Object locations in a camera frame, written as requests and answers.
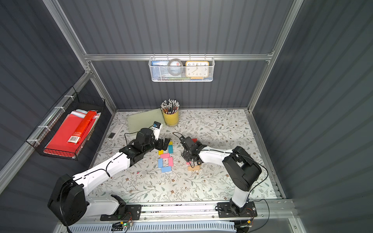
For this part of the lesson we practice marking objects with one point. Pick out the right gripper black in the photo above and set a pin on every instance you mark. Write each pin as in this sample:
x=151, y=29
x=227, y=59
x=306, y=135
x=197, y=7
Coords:
x=189, y=153

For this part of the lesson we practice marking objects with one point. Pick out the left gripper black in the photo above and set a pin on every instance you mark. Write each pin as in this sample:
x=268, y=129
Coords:
x=160, y=143

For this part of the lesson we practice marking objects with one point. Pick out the light blue block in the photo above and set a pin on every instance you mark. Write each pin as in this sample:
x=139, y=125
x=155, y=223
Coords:
x=166, y=169
x=160, y=163

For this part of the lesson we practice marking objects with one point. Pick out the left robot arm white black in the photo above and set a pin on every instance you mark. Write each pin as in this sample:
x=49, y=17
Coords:
x=69, y=200

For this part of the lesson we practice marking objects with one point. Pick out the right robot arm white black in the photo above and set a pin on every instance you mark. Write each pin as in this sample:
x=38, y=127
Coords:
x=243, y=170

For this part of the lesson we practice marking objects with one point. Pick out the yellow pencil cup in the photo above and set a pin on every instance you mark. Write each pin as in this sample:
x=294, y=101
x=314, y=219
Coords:
x=171, y=119

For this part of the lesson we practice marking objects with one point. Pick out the pale green book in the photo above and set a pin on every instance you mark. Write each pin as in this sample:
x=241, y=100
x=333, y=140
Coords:
x=144, y=120

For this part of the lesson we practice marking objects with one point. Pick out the bundle of pencils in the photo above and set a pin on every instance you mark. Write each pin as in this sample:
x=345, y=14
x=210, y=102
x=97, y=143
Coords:
x=169, y=106

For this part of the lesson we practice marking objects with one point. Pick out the white remote control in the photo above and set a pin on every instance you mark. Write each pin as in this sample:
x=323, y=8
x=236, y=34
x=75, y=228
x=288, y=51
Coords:
x=115, y=131

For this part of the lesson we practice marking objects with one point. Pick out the grey tape roll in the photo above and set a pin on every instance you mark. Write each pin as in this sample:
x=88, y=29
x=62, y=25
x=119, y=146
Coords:
x=175, y=67

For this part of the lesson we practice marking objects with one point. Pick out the yellow alarm clock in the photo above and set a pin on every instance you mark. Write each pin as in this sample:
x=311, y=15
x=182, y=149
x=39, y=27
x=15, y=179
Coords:
x=197, y=69

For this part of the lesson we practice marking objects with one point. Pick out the red long box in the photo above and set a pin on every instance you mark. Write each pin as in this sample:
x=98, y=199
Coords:
x=86, y=118

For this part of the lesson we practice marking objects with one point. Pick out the red folder stack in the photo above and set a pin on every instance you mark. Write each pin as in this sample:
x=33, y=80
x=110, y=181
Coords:
x=59, y=146

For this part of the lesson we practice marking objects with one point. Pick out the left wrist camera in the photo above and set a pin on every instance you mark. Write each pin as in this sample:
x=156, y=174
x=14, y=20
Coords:
x=157, y=126

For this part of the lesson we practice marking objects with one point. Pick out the aluminium rail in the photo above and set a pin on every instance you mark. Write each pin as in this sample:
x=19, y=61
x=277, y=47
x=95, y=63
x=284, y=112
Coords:
x=153, y=211

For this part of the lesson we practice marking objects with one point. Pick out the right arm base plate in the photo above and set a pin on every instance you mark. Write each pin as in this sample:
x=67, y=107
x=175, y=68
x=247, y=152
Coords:
x=230, y=210

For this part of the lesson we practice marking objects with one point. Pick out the white wire wall basket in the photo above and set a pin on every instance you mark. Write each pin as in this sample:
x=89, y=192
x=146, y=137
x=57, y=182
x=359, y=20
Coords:
x=182, y=68

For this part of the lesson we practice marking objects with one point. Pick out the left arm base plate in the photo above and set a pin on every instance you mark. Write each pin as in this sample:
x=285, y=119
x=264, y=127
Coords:
x=129, y=212

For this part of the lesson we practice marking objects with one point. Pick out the black wire side basket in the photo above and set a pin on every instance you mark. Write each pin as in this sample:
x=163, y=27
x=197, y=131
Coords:
x=43, y=133

